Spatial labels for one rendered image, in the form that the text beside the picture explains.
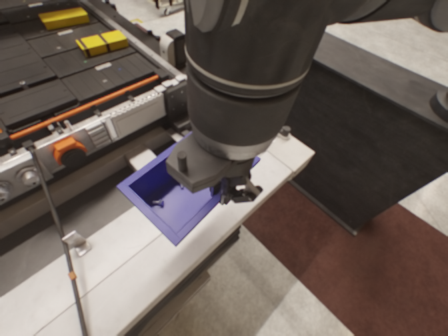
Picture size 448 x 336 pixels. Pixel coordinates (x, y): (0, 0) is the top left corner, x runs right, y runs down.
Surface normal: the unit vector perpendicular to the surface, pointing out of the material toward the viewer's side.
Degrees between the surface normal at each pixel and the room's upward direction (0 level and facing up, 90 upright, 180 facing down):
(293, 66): 90
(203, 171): 0
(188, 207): 0
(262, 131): 90
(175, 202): 0
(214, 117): 90
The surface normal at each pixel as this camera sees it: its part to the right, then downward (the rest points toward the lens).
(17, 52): 0.07, -0.58
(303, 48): 0.50, 0.73
